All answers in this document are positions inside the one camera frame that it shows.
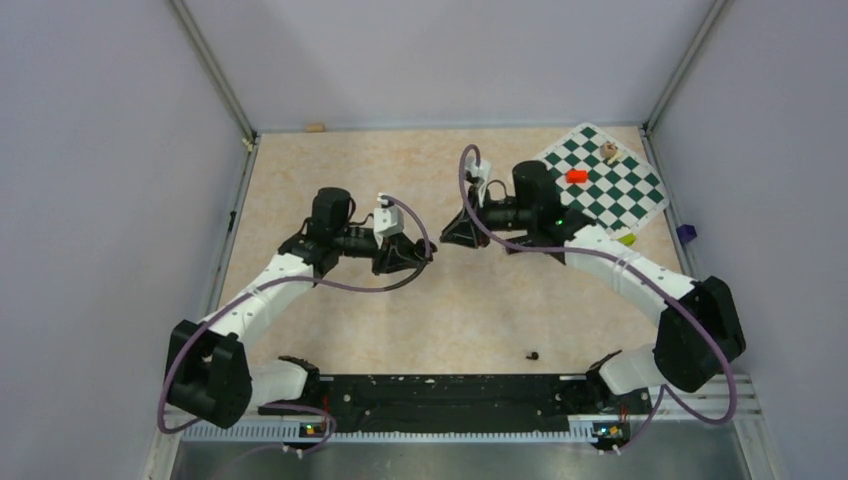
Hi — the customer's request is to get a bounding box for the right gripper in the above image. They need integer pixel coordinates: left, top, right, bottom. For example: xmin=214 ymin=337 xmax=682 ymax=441
xmin=442 ymin=185 xmax=537 ymax=249

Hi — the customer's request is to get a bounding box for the black earbud case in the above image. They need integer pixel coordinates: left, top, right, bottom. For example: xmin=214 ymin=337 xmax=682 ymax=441
xmin=414 ymin=238 xmax=437 ymax=262

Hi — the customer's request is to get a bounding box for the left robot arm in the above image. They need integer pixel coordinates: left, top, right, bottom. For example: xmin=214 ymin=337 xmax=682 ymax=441
xmin=157 ymin=187 xmax=437 ymax=433

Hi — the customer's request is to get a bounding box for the red block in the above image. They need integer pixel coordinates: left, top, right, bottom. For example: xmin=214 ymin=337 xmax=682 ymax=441
xmin=565 ymin=169 xmax=589 ymax=184

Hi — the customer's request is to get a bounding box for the green white chessboard mat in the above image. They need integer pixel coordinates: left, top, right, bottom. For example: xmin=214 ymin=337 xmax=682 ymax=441
xmin=535 ymin=122 xmax=670 ymax=238

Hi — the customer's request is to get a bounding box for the yellow green white block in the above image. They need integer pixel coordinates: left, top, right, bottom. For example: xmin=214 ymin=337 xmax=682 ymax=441
xmin=618 ymin=233 xmax=636 ymax=246

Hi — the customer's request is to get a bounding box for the small beige figurine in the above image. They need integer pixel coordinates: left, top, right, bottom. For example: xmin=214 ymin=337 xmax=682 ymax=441
xmin=599 ymin=142 xmax=621 ymax=164

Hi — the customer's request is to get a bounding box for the purple object at right edge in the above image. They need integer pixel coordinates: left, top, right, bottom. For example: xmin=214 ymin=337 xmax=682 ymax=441
xmin=676 ymin=224 xmax=698 ymax=245

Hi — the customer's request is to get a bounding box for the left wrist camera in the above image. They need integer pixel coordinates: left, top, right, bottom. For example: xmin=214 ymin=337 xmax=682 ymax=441
xmin=373 ymin=192 xmax=404 ymax=247

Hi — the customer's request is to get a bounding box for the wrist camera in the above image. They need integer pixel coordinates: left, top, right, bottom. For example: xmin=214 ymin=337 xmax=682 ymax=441
xmin=373 ymin=192 xmax=404 ymax=247
xmin=464 ymin=158 xmax=491 ymax=204

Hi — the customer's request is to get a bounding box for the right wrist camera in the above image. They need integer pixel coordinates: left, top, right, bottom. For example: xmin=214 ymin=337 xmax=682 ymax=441
xmin=464 ymin=158 xmax=491 ymax=204

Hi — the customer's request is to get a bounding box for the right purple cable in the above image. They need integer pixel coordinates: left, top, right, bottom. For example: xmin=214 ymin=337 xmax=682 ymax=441
xmin=457 ymin=144 xmax=739 ymax=455

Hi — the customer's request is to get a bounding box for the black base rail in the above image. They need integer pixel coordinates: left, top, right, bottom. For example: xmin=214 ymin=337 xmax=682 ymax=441
xmin=299 ymin=374 xmax=651 ymax=435

